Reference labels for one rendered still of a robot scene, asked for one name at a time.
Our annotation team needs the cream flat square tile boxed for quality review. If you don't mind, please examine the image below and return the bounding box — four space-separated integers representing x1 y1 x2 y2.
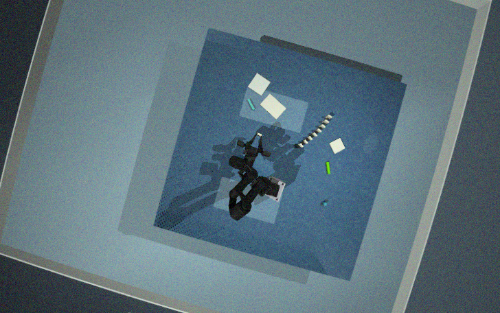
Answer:
329 138 345 154

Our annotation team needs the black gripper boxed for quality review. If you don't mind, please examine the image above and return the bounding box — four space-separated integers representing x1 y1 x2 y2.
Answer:
237 133 271 163

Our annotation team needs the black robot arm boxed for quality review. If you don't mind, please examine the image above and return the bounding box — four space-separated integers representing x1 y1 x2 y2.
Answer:
229 146 280 221

